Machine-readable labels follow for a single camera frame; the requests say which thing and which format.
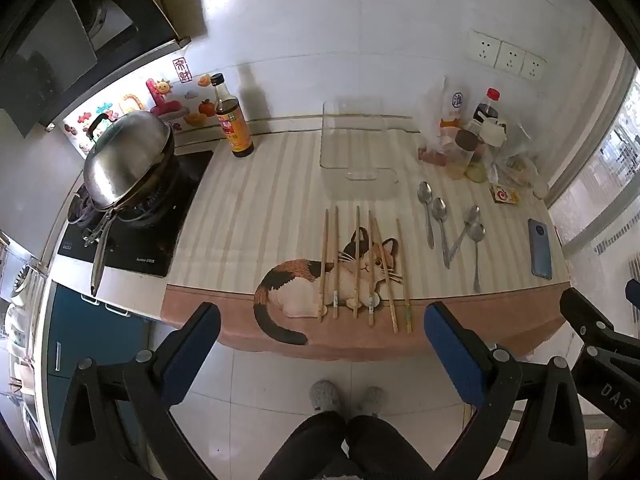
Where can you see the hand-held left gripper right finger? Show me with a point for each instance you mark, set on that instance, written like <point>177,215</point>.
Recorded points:
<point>452,355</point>

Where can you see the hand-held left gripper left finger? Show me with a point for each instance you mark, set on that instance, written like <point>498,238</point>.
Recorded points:
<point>192,355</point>

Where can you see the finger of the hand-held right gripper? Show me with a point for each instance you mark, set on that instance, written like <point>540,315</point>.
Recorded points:
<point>633,292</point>
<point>590,325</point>

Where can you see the metal spoon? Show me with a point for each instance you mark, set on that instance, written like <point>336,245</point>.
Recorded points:
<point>477,232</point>
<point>471,214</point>
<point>439,208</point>
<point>425,192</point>

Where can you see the clear plastic container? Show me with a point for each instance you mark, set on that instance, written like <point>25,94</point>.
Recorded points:
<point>355,160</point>

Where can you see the blue smartphone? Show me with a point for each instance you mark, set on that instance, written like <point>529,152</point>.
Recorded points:
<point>540,249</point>

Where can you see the grey slipper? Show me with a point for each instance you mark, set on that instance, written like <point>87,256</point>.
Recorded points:
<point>371,400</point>
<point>326,396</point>

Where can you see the blue cabinet door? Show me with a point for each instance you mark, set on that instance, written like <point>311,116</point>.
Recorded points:
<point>90,330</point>

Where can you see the person's right leg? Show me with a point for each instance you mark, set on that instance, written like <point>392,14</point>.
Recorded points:
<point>385,447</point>

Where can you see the person's leg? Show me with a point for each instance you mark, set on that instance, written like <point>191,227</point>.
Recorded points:
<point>385,447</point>
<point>305,447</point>

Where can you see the window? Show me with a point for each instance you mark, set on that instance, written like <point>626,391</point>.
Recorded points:
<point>605,170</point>

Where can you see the black cooktop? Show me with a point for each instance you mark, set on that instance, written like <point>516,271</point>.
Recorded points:
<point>155,230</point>

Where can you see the person's left leg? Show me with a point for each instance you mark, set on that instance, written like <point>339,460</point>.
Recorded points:
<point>305,447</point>

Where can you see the cat print tablecloth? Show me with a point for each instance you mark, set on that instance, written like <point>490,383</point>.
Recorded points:
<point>250,210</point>

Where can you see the small red yellow box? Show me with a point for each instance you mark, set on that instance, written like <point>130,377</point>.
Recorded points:
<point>505,194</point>

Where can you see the glass jar brown lid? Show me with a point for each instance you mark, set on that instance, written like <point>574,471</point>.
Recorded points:
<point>466,152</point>

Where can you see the dark sauce bottle orange label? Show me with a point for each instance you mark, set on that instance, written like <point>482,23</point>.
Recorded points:
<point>236,130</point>

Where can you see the dark bottle red cap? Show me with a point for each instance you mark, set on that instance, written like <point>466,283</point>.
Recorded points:
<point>487,107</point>

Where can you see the white bottle blue label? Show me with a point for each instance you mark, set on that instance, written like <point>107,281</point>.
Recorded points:
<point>453,110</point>

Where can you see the black range hood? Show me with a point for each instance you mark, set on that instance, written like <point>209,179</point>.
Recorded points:
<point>75,35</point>

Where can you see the white wall socket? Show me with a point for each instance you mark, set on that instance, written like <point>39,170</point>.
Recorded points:
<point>533,66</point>
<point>481,49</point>
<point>510,58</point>

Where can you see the colourful wall stickers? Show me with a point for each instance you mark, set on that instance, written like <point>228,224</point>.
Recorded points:
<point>165,100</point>

